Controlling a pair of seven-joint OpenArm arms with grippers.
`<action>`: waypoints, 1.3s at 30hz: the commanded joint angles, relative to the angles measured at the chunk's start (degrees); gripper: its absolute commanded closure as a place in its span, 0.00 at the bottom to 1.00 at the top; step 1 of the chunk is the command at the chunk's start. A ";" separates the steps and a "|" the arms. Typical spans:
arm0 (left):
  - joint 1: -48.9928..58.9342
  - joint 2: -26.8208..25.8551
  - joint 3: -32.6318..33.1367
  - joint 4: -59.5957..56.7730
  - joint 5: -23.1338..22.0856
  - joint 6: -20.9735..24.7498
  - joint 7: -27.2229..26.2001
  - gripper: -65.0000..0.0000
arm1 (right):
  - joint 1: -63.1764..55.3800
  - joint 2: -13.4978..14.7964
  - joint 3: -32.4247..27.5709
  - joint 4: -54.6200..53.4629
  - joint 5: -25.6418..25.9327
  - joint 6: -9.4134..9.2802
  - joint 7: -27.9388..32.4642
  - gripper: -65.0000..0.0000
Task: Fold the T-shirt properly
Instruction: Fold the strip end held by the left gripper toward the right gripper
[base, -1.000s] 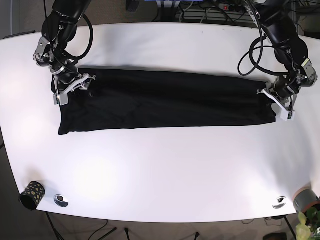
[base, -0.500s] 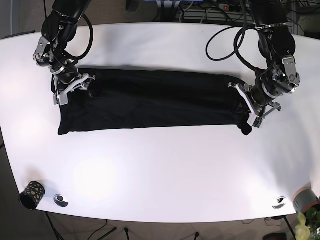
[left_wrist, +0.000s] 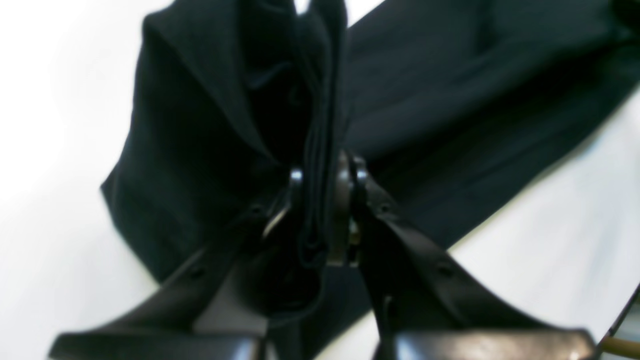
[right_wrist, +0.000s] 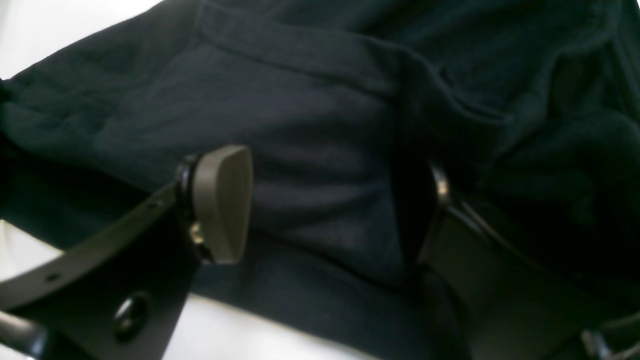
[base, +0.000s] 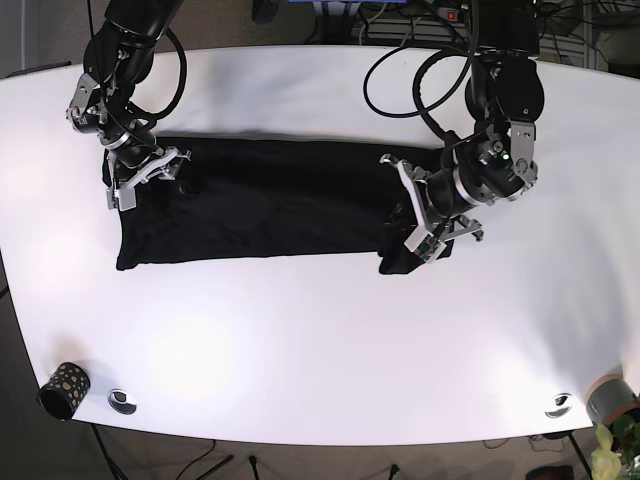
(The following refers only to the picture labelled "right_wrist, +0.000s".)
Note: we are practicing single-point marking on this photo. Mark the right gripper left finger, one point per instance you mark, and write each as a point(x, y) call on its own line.
point(119, 294)

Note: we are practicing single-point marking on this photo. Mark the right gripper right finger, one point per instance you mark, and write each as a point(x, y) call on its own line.
point(505, 295)

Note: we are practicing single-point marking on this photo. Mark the black T-shirt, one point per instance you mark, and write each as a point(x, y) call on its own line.
point(531, 105)

